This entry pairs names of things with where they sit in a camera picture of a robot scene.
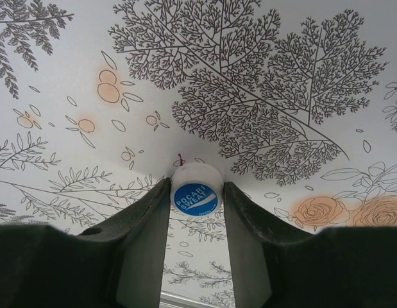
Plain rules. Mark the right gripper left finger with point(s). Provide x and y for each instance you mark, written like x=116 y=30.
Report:
x=89 y=266

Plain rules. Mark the wide aluminium frame rail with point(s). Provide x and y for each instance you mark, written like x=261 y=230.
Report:
x=179 y=296

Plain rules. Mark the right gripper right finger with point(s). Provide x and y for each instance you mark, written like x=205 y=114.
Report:
x=313 y=269

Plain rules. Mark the blue printed white bottle cap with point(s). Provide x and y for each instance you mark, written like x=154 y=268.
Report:
x=195 y=192

